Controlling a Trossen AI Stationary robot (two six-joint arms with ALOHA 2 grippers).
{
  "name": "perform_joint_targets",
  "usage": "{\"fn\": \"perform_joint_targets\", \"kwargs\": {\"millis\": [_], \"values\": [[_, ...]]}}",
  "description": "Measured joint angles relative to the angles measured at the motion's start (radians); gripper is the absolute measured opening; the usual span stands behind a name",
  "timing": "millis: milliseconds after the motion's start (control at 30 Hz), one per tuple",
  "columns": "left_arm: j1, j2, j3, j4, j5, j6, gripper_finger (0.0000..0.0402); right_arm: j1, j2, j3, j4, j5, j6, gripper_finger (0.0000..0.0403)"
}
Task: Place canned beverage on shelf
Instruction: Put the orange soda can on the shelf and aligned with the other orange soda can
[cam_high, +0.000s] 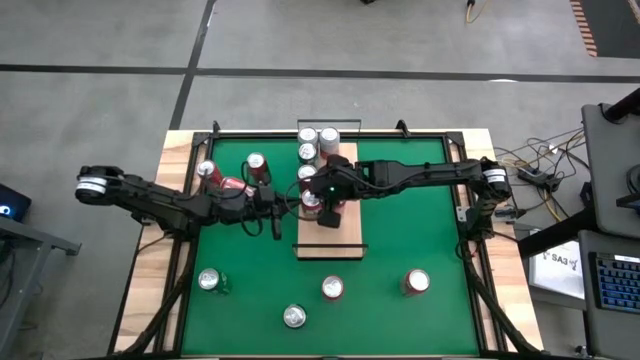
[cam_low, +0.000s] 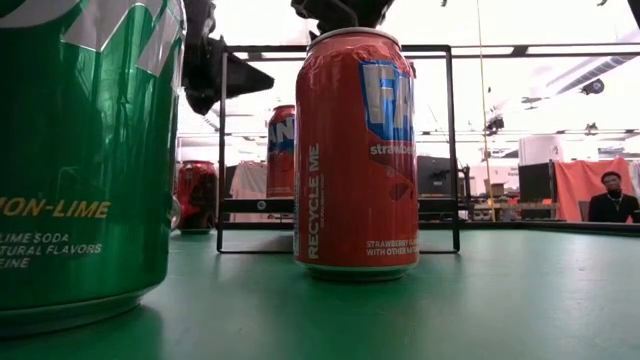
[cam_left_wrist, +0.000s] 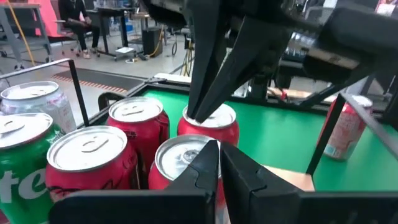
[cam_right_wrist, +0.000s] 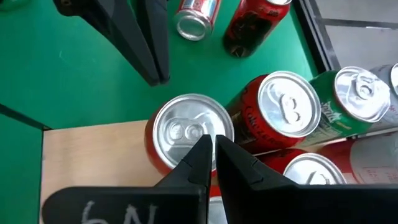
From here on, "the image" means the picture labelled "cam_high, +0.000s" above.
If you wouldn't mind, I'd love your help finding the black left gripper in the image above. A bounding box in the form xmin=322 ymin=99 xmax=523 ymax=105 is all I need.
xmin=241 ymin=186 xmax=300 ymax=242

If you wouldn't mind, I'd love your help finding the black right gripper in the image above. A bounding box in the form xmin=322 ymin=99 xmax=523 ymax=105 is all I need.
xmin=309 ymin=153 xmax=364 ymax=230

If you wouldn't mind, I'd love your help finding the red strawberry Fanta can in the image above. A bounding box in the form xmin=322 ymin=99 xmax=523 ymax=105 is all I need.
xmin=320 ymin=274 xmax=346 ymax=303
xmin=218 ymin=175 xmax=257 ymax=199
xmin=296 ymin=163 xmax=319 ymax=191

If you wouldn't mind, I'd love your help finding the white and red soda can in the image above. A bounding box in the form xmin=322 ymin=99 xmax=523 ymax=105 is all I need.
xmin=318 ymin=125 xmax=342 ymax=159
xmin=296 ymin=126 xmax=320 ymax=147

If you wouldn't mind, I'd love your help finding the dark red black soda can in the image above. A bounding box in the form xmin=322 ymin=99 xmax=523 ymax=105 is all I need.
xmin=245 ymin=151 xmax=272 ymax=185

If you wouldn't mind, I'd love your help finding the green table mat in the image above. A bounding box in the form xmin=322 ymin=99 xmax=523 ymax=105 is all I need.
xmin=180 ymin=137 xmax=481 ymax=357

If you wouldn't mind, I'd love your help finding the black power strip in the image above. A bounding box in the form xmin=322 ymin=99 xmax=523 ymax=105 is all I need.
xmin=517 ymin=167 xmax=554 ymax=189

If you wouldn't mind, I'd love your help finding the black stand leg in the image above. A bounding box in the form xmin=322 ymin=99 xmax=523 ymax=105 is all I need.
xmin=517 ymin=207 xmax=596 ymax=259

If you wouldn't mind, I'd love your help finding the white paper sign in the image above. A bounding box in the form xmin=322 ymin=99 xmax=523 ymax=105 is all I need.
xmin=528 ymin=239 xmax=586 ymax=301

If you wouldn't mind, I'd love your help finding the grey metal stand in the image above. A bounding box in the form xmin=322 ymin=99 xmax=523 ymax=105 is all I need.
xmin=0 ymin=214 xmax=83 ymax=359

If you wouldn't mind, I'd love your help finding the black box with blue light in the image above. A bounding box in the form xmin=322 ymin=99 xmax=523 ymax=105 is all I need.
xmin=0 ymin=182 xmax=32 ymax=224

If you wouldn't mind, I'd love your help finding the grey side table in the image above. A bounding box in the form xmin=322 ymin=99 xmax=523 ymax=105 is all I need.
xmin=581 ymin=102 xmax=640 ymax=240

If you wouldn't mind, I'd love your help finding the grey keyboard tray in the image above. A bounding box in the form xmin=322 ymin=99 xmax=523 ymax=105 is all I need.
xmin=578 ymin=229 xmax=640 ymax=360

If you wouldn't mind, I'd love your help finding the backlit black keyboard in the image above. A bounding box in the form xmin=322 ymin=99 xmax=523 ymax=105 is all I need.
xmin=588 ymin=251 xmax=640 ymax=316

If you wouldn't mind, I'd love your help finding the black pole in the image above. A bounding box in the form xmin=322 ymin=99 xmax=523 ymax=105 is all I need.
xmin=602 ymin=87 xmax=640 ymax=124

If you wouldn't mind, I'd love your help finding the black mat with striped edge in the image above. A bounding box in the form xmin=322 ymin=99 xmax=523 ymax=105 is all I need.
xmin=569 ymin=0 xmax=640 ymax=59

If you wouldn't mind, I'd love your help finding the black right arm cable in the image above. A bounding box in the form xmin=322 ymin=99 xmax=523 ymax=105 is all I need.
xmin=283 ymin=180 xmax=314 ymax=217

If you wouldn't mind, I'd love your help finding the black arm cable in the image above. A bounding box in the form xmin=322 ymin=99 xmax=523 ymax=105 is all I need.
xmin=283 ymin=180 xmax=314 ymax=217
xmin=239 ymin=214 xmax=265 ymax=237

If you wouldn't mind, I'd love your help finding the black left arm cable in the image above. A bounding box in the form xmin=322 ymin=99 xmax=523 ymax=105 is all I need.
xmin=239 ymin=214 xmax=265 ymax=237

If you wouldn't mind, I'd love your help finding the wooden shelf with black frame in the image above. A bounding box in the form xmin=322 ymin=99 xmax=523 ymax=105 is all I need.
xmin=293 ymin=117 xmax=371 ymax=262

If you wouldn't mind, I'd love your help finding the yellow floor cable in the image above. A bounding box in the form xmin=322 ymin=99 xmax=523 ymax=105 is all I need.
xmin=542 ymin=187 xmax=564 ymax=224

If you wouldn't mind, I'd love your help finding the yellow cable with plug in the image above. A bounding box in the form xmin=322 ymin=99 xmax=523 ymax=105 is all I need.
xmin=464 ymin=0 xmax=489 ymax=25

